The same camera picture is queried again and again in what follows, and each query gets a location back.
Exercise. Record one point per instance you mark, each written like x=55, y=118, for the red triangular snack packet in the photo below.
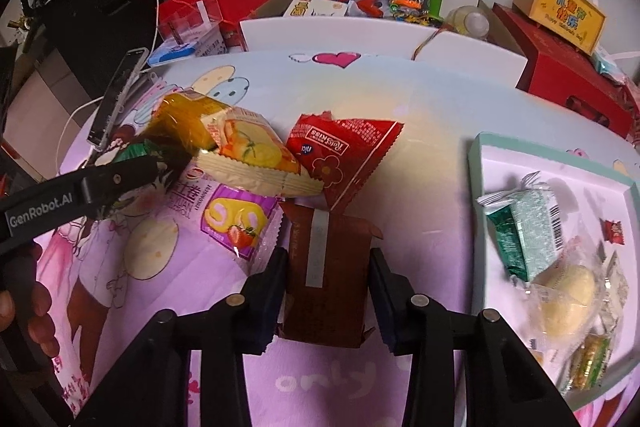
x=341, y=153

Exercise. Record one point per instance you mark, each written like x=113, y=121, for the dark red snack box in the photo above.
x=327, y=289

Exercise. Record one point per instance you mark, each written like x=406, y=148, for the orange transparent snack bag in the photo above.
x=178, y=120

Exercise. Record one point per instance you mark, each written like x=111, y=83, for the clear-wrapped yellow round pastry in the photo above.
x=563, y=301

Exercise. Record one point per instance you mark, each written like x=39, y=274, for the black smartphone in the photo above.
x=115, y=96

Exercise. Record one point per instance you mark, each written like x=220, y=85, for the white cardboard box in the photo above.
x=498, y=60

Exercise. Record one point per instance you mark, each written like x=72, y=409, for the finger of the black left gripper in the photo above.
x=103, y=185

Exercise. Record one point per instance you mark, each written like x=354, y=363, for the yellow childrens day gift box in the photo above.
x=579, y=22

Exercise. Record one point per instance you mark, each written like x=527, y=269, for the green foil snack packet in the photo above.
x=527, y=225

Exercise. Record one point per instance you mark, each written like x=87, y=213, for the clear acrylic box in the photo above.
x=177, y=17

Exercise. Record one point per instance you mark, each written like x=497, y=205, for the cream lemon cake packet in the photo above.
x=250, y=156

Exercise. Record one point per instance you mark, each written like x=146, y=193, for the pink swiss roll packet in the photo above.
x=242, y=224

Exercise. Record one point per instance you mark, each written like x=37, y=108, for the pink cartoon tablecloth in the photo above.
x=109, y=276

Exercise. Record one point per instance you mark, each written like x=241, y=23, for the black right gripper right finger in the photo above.
x=504, y=384

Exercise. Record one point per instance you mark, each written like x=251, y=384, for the yellow white card box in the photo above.
x=313, y=8

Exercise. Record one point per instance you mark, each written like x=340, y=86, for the large red gift box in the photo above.
x=560, y=74

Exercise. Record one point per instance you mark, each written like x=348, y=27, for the light blue tissue pack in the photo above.
x=605, y=65

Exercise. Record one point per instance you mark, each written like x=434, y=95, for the white small snack packet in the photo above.
x=616, y=294

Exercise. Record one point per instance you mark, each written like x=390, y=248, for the small red candy packet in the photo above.
x=613, y=232

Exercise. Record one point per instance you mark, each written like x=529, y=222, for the clear round ball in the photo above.
x=469, y=21

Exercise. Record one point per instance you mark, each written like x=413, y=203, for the colourful toy bundle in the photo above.
x=410, y=11

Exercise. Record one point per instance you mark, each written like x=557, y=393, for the teal rimmed white tray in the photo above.
x=587, y=193

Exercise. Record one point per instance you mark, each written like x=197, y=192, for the green long snack packet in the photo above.
x=145, y=156

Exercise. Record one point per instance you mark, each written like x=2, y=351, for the person left hand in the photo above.
x=40, y=325

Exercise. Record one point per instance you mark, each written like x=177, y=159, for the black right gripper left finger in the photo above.
x=149, y=383

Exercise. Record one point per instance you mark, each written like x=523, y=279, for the yellow green snack packet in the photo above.
x=588, y=363

